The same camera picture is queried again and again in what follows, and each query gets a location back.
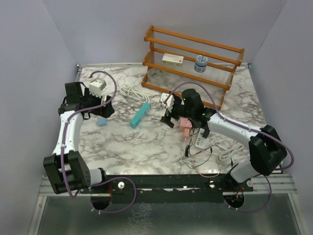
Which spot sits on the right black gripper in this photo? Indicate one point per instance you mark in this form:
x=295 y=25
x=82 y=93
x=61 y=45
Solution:
x=167 y=119

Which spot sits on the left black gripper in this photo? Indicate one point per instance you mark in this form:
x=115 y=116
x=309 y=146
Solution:
x=104 y=111

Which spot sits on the light blue charger plug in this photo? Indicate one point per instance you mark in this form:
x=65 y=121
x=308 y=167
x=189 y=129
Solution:
x=101 y=122

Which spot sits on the pink cube socket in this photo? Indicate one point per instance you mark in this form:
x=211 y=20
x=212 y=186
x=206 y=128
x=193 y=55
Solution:
x=185 y=126

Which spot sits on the teal power strip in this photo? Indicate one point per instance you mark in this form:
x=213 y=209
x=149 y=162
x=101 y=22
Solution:
x=136 y=120

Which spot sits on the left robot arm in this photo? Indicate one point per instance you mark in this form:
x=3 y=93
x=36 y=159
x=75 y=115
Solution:
x=65 y=168

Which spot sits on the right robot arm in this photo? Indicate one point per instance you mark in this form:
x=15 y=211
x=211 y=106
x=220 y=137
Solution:
x=266 y=151

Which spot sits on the white power strip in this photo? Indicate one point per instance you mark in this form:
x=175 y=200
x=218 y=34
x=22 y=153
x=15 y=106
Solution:
x=201 y=142

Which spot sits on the clear tape roll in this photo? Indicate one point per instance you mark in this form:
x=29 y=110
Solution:
x=153 y=72

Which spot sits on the orange wooden shelf rack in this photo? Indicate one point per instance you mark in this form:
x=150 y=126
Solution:
x=223 y=61

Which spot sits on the white cardboard box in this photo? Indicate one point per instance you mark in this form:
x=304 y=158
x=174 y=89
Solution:
x=172 y=60

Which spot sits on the blue lidded jar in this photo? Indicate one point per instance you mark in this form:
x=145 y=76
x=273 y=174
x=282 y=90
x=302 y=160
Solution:
x=200 y=63

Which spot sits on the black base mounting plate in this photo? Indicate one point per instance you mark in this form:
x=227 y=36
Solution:
x=173 y=188

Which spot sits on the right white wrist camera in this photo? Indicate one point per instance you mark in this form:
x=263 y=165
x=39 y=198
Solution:
x=167 y=101

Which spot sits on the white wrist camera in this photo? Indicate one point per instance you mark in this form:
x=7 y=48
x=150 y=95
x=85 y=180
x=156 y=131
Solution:
x=167 y=101
x=96 y=87

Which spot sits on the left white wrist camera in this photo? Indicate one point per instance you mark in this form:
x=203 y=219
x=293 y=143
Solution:
x=96 y=87

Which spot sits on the aluminium rail frame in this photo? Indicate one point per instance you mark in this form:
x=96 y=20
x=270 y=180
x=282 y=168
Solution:
x=45 y=189

